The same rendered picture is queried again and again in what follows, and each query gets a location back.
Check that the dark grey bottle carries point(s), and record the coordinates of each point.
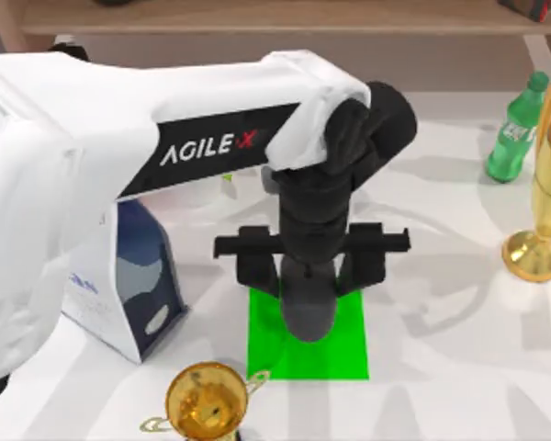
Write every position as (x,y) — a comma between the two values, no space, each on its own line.
(308,308)

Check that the flat green square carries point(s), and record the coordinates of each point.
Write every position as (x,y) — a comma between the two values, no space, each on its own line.
(349,340)

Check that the white and blue carton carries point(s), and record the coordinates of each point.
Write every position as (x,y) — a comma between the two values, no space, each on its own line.
(142,275)

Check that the gold trophy cup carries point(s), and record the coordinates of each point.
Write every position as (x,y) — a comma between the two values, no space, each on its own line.
(206,404)

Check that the green bottle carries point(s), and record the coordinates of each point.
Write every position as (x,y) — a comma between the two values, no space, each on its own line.
(509,142)

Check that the gold trophy with orange ball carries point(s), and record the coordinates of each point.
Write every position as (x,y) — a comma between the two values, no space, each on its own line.
(548,202)

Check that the wooden shelf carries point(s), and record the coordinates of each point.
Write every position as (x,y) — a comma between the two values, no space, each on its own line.
(275,18)

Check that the red and green box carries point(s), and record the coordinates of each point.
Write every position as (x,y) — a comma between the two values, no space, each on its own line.
(530,8)

